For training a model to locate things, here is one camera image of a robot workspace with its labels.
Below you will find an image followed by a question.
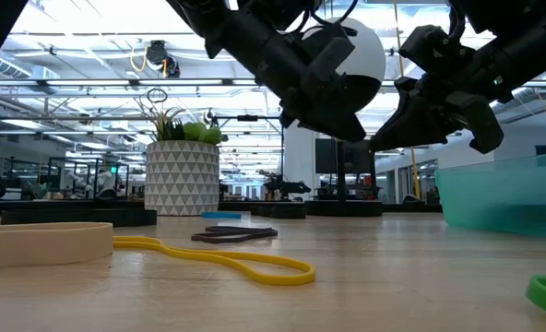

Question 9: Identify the thin brown rubber band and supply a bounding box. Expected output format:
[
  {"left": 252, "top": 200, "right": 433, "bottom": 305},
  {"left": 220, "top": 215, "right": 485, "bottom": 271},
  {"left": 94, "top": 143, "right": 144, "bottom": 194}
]
[{"left": 190, "top": 225, "right": 279, "bottom": 244}]

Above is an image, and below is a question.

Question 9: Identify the yellow rubber band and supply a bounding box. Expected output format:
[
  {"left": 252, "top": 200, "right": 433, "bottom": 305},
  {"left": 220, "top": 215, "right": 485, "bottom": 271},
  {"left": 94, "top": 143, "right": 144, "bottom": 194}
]
[{"left": 112, "top": 235, "right": 316, "bottom": 287}]

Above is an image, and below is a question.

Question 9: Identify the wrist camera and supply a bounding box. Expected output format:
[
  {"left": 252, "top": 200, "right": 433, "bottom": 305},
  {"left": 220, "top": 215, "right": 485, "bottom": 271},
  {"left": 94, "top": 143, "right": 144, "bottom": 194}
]
[
  {"left": 303, "top": 35, "right": 356, "bottom": 87},
  {"left": 399, "top": 25, "right": 478, "bottom": 77}
]

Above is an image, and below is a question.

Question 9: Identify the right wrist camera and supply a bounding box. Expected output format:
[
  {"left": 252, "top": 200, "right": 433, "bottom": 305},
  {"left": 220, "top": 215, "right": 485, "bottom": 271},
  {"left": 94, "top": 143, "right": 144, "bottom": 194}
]
[{"left": 399, "top": 25, "right": 478, "bottom": 77}]

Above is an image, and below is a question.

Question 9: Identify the small blue rubber band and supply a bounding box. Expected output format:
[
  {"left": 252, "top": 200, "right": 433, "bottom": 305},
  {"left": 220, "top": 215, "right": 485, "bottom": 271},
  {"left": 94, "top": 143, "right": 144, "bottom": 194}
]
[{"left": 200, "top": 211, "right": 243, "bottom": 220}]

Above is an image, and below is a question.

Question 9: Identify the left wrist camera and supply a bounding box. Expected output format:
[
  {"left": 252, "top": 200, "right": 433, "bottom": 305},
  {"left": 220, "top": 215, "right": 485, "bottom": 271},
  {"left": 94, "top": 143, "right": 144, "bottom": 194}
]
[{"left": 303, "top": 35, "right": 356, "bottom": 87}]

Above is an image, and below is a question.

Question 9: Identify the background workstation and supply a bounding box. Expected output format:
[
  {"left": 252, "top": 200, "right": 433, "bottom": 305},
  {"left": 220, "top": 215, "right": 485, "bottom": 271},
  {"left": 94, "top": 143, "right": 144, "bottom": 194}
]
[{"left": 46, "top": 156, "right": 131, "bottom": 200}]

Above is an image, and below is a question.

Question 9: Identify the yellow hanging cable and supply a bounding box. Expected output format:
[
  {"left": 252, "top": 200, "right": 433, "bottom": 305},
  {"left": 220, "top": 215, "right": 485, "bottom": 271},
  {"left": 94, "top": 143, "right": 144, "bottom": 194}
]
[{"left": 391, "top": 0, "right": 421, "bottom": 200}]

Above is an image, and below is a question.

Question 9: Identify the potted succulent patterned pot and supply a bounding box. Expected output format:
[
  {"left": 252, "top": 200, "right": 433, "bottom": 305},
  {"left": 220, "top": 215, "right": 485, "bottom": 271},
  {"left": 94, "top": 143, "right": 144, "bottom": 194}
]
[{"left": 136, "top": 103, "right": 231, "bottom": 217}]

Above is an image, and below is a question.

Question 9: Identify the teal plastic bin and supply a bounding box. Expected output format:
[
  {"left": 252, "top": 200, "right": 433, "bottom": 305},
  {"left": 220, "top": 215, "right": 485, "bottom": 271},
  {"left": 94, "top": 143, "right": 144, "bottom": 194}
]
[{"left": 434, "top": 151, "right": 546, "bottom": 239}]

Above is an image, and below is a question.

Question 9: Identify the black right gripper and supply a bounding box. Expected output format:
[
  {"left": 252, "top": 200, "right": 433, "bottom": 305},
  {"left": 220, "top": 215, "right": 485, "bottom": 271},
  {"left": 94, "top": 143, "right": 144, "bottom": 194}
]
[{"left": 369, "top": 68, "right": 504, "bottom": 156}]

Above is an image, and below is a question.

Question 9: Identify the hanging cable reel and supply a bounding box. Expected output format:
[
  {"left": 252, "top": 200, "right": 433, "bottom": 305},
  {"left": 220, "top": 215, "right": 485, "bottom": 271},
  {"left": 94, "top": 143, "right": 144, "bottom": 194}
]
[{"left": 146, "top": 40, "right": 182, "bottom": 78}]

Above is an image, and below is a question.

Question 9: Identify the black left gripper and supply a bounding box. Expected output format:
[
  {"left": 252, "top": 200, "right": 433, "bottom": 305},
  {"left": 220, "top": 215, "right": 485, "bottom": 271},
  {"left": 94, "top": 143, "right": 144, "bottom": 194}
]
[{"left": 279, "top": 68, "right": 367, "bottom": 143}]

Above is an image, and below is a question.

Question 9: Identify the white globe table lamp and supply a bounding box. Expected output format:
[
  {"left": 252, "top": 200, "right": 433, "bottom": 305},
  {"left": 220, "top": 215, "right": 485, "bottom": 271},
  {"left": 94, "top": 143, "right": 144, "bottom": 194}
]
[{"left": 300, "top": 16, "right": 387, "bottom": 218}]

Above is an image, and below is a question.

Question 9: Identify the black gantry frame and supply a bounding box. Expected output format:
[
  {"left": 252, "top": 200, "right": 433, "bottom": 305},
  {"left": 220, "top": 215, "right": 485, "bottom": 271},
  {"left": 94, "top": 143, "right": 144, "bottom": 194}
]
[{"left": 208, "top": 113, "right": 286, "bottom": 200}]

